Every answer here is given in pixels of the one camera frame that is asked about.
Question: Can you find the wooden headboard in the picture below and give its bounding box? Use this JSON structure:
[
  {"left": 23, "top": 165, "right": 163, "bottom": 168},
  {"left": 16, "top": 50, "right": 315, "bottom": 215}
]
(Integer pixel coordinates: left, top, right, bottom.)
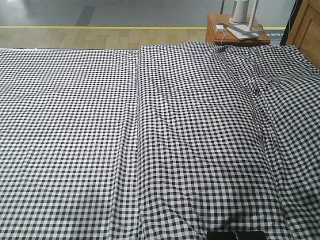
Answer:
[{"left": 286, "top": 0, "right": 320, "bottom": 67}]

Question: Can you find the wooden nightstand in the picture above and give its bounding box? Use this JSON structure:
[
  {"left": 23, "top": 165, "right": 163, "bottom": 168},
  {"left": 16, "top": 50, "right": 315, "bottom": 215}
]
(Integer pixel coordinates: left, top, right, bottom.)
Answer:
[{"left": 205, "top": 13, "right": 271, "bottom": 47}]

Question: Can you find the white cylindrical speaker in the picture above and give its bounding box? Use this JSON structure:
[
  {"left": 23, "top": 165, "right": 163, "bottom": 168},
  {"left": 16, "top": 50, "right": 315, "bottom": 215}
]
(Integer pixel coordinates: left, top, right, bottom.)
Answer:
[{"left": 229, "top": 0, "right": 250, "bottom": 25}]

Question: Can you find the white charger adapter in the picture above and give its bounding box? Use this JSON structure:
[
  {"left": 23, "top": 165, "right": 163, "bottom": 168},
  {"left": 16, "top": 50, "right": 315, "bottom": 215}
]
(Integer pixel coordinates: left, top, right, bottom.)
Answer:
[{"left": 215, "top": 24, "right": 224, "bottom": 33}]

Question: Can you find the black white checkered bedsheet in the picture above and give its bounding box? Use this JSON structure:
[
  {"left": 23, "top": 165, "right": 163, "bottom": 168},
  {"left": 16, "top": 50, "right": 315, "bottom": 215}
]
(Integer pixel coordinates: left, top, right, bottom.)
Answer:
[{"left": 0, "top": 49, "right": 140, "bottom": 240}]

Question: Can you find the checkered duvet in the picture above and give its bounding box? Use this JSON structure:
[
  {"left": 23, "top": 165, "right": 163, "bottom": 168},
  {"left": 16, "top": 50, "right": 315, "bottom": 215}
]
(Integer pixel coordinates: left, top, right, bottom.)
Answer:
[{"left": 109, "top": 41, "right": 320, "bottom": 240}]

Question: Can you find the black smartphone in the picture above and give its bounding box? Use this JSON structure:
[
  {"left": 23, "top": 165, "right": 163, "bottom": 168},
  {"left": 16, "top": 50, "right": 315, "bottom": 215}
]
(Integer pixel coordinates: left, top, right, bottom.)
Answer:
[{"left": 207, "top": 231, "right": 267, "bottom": 240}]

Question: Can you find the white desk lamp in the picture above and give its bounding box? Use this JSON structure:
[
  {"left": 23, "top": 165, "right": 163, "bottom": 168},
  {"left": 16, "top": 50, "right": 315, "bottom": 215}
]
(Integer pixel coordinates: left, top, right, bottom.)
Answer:
[{"left": 227, "top": 0, "right": 259, "bottom": 40}]

